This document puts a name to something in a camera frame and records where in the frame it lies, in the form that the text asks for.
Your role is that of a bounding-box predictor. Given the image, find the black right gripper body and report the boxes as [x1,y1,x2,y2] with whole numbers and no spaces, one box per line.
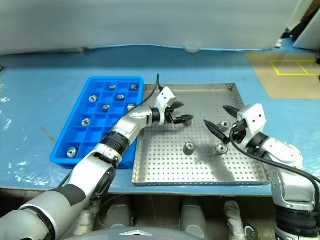
[230,119,251,149]

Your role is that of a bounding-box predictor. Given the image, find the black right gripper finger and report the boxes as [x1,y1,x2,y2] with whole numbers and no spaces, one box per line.
[222,105,241,119]
[203,119,230,146]

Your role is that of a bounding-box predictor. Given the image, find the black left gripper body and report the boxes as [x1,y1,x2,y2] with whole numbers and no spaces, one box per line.
[165,107,176,125]

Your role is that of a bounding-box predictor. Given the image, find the perforated steel tray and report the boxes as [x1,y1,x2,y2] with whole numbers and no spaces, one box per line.
[131,82,272,187]

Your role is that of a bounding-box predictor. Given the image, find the blue compartment tray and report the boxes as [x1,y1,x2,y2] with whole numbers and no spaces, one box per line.
[49,76,146,171]

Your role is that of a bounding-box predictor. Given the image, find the brown cardboard sheet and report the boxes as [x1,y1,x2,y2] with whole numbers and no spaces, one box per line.
[245,50,320,100]

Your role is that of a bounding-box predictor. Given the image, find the dirty white rounded shape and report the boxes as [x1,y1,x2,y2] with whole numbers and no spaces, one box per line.
[223,199,245,240]
[73,199,101,237]

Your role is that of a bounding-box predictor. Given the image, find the white backdrop board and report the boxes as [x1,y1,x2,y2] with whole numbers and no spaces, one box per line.
[0,0,305,56]

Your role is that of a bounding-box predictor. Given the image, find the grey rounded shape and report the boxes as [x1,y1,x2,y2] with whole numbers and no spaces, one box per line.
[180,196,208,240]
[103,195,133,230]

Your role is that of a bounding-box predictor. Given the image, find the leaning white board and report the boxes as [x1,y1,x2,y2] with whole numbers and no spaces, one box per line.
[291,0,320,52]

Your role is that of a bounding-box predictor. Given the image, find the grey robot torso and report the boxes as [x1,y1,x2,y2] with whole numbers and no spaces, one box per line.
[61,226,201,240]

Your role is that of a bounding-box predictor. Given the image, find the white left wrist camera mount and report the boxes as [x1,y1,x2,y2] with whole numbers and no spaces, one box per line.
[155,85,177,125]

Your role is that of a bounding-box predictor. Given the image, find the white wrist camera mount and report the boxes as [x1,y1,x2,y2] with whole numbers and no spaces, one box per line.
[236,103,267,134]
[155,85,177,125]

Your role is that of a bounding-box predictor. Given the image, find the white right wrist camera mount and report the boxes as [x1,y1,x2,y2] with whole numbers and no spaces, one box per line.
[236,103,267,134]

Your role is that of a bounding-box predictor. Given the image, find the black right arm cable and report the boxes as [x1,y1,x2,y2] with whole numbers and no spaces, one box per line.
[229,124,320,201]

